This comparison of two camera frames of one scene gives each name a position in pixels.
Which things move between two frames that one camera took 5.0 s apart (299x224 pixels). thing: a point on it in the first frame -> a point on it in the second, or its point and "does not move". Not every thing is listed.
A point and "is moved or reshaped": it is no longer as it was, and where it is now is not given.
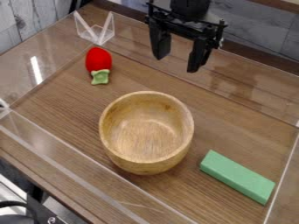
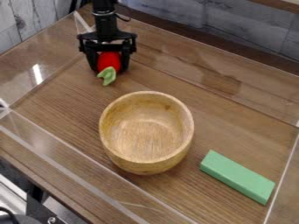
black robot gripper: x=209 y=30 -> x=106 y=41
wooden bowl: x=145 y=129 does not move
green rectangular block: x=247 y=182 does not move
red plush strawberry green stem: x=97 y=62 is moved or reshaped
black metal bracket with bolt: x=40 y=213 does not move
